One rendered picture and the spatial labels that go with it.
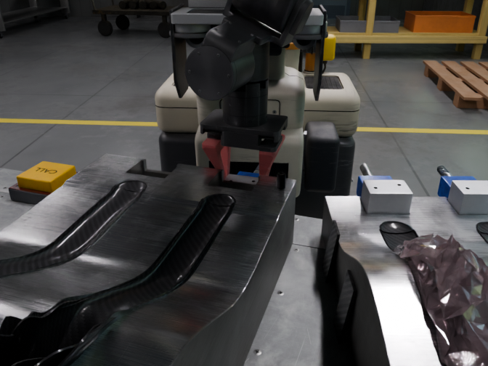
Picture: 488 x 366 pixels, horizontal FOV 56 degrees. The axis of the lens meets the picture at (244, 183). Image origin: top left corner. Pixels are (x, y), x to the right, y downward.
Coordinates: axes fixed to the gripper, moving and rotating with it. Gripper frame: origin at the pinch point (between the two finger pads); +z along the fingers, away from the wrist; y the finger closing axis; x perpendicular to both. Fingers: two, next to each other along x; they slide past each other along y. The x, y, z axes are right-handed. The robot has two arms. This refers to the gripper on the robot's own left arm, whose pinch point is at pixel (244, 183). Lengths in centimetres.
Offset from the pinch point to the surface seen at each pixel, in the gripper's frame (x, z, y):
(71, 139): 192, 87, -174
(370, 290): -24.4, -5.0, 17.2
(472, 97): 328, 72, 91
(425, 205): -1.3, -1.1, 23.4
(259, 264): -21.4, -3.3, 7.6
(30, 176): -4.6, 1.4, -31.2
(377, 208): -5.0, -1.8, 17.7
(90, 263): -26.4, -3.9, -6.6
